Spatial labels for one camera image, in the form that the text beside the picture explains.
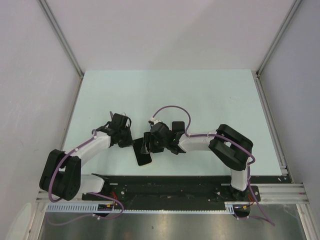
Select aluminium frame post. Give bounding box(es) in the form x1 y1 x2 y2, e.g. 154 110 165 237
255 0 303 76
37 0 84 80

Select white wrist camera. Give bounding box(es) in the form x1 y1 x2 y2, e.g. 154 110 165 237
148 117 162 127
109 111 131 127

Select white slotted cable duct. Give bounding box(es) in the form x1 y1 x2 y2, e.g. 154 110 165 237
46 202 234 214

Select black phone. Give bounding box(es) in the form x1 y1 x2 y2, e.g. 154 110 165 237
171 121 185 132
133 137 152 167

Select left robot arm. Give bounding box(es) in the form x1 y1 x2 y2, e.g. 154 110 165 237
39 113 134 203

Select left aluminium frame post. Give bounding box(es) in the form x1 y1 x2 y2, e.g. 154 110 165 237
37 0 84 80

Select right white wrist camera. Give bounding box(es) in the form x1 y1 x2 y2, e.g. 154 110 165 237
148 117 162 127

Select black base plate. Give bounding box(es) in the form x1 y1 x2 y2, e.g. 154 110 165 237
82 173 292 211

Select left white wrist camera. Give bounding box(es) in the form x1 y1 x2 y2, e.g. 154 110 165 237
109 111 131 127

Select right aluminium frame post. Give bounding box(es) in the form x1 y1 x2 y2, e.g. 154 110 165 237
255 0 303 76

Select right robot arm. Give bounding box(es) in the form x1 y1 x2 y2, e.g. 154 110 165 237
140 121 255 201

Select aluminium front rail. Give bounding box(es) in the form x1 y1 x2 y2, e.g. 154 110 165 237
35 183 309 204

